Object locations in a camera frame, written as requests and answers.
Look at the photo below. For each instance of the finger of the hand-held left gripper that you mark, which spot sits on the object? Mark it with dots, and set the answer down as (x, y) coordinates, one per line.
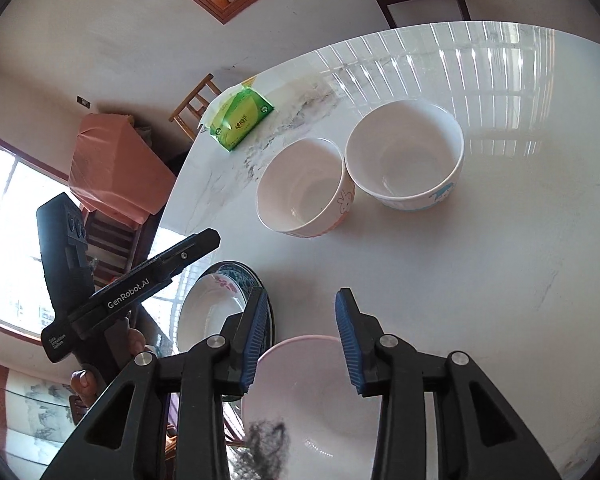
(130, 297)

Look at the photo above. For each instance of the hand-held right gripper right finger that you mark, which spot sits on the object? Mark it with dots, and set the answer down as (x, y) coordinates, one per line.
(347, 347)

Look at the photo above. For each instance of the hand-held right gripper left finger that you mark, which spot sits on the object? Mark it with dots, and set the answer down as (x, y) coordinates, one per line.
(257, 345)

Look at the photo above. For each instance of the white plate with pink flower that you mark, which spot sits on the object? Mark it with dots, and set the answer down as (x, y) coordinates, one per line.
(205, 315)

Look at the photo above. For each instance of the pink bowl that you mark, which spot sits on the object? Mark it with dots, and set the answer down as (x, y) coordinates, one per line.
(320, 410)

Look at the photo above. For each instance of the blue patterned plate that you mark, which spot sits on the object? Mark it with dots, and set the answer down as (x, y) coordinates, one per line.
(240, 277)

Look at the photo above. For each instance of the white ribbed bowl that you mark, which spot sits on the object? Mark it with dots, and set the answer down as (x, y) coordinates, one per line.
(300, 190)

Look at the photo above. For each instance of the white bowl with cartoon print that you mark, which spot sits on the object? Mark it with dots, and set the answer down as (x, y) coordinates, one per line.
(405, 155)

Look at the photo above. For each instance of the person's left hand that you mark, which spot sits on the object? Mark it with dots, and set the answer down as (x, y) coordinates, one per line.
(85, 385)

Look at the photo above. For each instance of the dark wooden bench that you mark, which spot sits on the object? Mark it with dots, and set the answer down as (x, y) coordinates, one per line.
(112, 245)

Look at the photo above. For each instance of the orange cloth cover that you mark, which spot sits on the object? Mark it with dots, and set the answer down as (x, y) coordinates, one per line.
(115, 165)

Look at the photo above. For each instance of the landscape painting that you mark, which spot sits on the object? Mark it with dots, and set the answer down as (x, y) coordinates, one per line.
(30, 410)

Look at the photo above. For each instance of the light wooden chair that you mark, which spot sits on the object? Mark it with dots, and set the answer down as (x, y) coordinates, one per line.
(192, 107)

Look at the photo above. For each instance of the green tissue pack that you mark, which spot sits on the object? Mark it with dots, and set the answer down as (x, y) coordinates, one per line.
(240, 120)

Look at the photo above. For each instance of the side window with wooden frame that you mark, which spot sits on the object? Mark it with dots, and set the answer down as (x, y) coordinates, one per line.
(10, 240)

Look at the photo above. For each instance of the black wall switch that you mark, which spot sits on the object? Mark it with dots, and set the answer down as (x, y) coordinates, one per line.
(84, 102)

